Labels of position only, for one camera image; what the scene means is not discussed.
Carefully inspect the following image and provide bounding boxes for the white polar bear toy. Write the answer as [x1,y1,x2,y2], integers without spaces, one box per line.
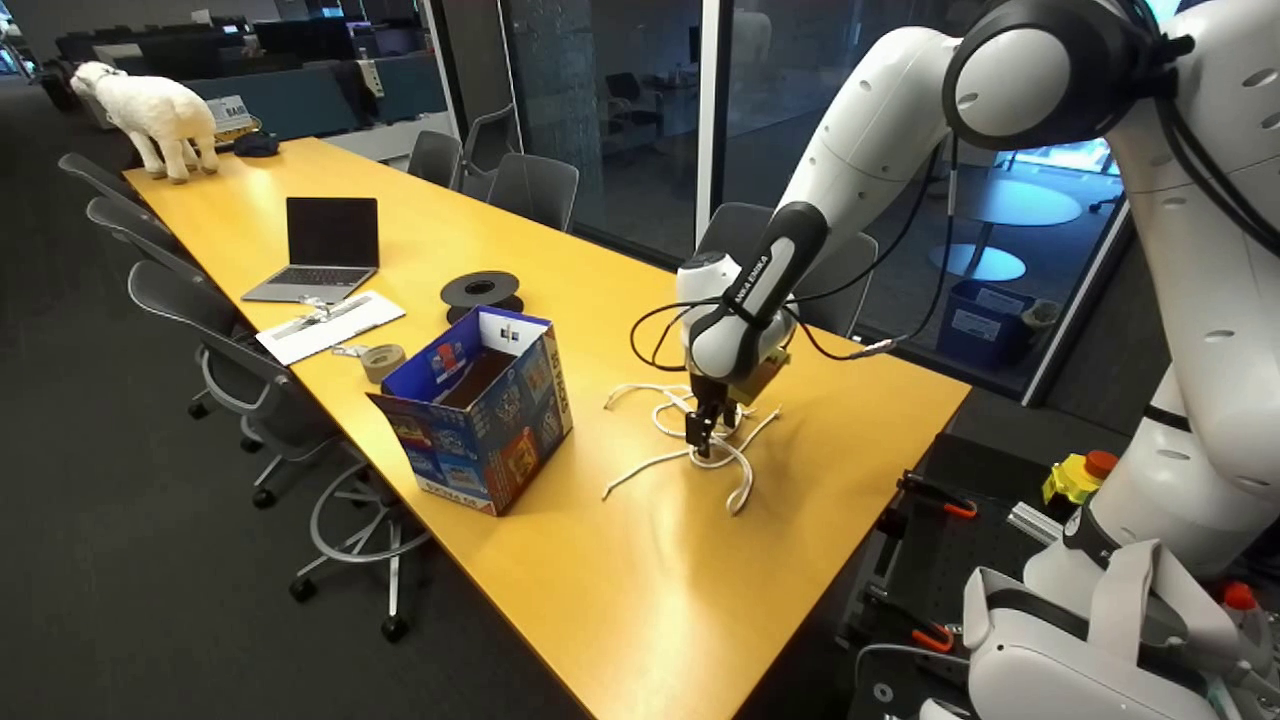
[73,62,221,184]

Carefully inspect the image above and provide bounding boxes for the open grey laptop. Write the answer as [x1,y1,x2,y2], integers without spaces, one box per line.
[249,195,381,306]

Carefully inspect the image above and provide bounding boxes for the white rope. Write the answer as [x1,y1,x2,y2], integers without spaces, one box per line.
[596,382,787,521]

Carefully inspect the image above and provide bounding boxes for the grey office chair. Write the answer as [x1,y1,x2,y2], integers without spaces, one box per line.
[83,194,263,458]
[409,133,466,189]
[57,153,139,206]
[701,200,881,335]
[124,260,423,646]
[492,153,580,227]

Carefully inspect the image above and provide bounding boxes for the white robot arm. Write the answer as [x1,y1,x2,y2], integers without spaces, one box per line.
[689,0,1280,508]

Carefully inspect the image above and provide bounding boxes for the grey tape roll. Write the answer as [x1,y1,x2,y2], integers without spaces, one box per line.
[359,344,403,385]

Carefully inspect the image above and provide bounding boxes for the white paper sheets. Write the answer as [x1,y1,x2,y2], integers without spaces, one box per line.
[258,292,403,364]

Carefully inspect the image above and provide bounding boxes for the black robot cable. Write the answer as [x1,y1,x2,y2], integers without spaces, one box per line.
[623,133,964,377]

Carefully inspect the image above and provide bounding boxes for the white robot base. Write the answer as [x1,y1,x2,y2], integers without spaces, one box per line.
[854,372,1280,720]

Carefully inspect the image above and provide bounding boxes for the blue snack cardboard box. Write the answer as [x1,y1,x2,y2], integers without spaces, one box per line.
[372,314,573,516]

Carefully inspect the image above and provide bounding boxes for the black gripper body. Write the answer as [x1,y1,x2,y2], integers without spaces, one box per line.
[683,306,795,415]

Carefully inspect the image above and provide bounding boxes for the black filament spool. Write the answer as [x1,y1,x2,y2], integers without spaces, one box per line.
[439,274,524,320]

